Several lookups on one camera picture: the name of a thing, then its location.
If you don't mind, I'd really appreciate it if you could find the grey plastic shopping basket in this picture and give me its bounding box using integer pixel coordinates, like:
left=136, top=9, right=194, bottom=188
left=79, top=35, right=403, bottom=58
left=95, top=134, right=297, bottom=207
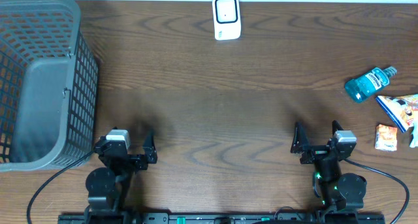
left=1, top=0, right=99, bottom=172

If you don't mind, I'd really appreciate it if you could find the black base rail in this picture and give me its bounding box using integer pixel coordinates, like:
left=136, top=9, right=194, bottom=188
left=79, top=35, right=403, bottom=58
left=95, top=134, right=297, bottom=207
left=57, top=210, right=385, bottom=224

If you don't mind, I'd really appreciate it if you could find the yellow snack bag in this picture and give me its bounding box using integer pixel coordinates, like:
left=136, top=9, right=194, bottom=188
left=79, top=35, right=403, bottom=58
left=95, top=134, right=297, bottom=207
left=376, top=94, right=417, bottom=133

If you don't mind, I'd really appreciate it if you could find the orange small box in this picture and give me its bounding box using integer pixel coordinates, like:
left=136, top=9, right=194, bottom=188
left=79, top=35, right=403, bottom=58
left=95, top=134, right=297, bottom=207
left=375, top=124, right=398, bottom=152

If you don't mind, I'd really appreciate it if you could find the white barcode scanner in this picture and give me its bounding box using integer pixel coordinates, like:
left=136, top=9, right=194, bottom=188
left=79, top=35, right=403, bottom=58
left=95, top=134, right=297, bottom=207
left=212, top=0, right=242, bottom=40

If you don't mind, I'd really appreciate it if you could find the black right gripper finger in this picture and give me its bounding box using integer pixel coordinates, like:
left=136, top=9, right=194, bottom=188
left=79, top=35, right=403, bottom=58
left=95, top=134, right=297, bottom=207
left=332, top=120, right=344, bottom=135
left=290, top=122, right=310, bottom=153

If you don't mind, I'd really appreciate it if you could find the teal mouthwash bottle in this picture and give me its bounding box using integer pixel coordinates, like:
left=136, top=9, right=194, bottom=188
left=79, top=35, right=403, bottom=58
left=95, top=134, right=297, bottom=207
left=344, top=66, right=397, bottom=103

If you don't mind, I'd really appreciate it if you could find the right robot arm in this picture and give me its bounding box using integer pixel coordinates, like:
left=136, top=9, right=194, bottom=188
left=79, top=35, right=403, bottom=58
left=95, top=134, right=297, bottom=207
left=290, top=120, right=366, bottom=212

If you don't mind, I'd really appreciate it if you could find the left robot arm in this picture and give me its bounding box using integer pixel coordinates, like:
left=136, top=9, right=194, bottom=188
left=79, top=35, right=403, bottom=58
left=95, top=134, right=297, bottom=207
left=84, top=128, right=157, bottom=224

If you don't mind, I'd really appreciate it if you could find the light teal pouch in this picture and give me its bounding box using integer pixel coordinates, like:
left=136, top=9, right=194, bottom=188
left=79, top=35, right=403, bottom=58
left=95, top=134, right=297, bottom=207
left=410, top=119, right=418, bottom=148

